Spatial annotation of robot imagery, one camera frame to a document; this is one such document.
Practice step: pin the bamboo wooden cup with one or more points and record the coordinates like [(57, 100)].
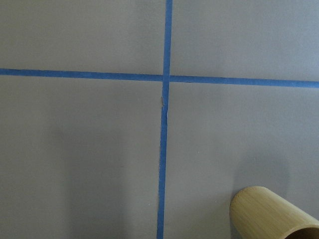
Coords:
[(258, 213)]

